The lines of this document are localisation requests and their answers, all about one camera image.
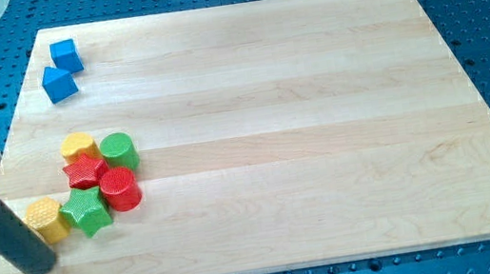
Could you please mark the green star block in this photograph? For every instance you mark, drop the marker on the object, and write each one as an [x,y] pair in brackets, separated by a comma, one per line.
[87,210]

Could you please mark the green cylinder block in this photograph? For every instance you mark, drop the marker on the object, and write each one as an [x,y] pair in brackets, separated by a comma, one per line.
[118,150]

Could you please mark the red cylinder block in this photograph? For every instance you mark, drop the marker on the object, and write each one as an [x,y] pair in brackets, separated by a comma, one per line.
[120,189]

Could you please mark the blue triangular prism block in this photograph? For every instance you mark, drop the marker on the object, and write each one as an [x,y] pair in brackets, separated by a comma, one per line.
[58,84]

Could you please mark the red star block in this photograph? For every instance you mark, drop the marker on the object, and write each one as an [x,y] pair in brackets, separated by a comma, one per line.
[86,172]

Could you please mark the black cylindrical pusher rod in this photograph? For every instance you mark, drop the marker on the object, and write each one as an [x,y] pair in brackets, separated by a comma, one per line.
[22,247]

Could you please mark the light wooden board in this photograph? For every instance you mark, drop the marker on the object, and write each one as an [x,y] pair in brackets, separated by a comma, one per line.
[273,135]

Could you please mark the blue cube block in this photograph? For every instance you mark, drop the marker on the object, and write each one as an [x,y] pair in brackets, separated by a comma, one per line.
[65,56]

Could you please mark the yellow heart block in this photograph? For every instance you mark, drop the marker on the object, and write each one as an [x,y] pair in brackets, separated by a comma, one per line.
[77,144]

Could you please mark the yellow hexagon block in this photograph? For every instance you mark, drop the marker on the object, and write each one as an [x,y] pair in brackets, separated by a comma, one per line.
[44,216]

